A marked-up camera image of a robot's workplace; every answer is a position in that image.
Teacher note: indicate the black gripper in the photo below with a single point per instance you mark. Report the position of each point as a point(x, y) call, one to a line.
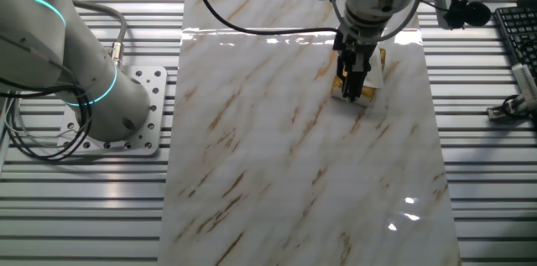
point(356, 45)

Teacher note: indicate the gold tissue pack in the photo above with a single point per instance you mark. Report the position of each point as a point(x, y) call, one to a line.
point(366, 92)

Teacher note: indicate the black keyboard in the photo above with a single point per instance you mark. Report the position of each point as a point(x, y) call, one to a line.
point(520, 27)

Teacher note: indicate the white rectangular device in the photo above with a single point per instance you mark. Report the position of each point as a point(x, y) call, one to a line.
point(526, 81)

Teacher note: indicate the marble pattern table sheet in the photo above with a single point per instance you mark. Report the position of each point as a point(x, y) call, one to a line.
point(272, 152)

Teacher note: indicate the metal clamp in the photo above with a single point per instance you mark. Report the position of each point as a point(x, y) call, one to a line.
point(497, 113)

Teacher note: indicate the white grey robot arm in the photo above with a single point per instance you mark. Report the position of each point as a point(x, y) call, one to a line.
point(105, 102)

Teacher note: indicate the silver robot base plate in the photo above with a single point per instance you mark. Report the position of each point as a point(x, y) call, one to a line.
point(156, 90)

